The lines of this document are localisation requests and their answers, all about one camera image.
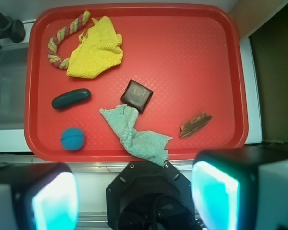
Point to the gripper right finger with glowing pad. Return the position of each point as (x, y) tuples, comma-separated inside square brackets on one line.
[(242, 189)]

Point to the dark brown square block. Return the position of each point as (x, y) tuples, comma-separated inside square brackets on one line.
[(137, 95)]

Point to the red plastic tray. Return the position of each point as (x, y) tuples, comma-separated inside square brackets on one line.
[(187, 54)]

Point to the light green cloth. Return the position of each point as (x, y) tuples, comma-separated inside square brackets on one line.
[(147, 145)]

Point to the dark green oblong capsule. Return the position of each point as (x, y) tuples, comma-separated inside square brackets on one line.
[(71, 98)]

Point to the yellow cloth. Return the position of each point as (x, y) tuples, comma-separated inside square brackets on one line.
[(98, 50)]

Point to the brown wood bark piece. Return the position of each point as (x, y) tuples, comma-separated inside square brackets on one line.
[(194, 125)]

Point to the grey metal sink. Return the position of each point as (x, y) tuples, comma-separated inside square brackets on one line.
[(13, 67)]

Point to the multicolour rope toy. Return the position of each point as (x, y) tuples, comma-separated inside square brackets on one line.
[(61, 35)]

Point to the blue rubber ball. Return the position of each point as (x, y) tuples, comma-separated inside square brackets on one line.
[(73, 139)]

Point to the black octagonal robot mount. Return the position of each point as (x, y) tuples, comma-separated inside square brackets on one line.
[(145, 196)]

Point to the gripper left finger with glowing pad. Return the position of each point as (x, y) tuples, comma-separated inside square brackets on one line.
[(38, 197)]

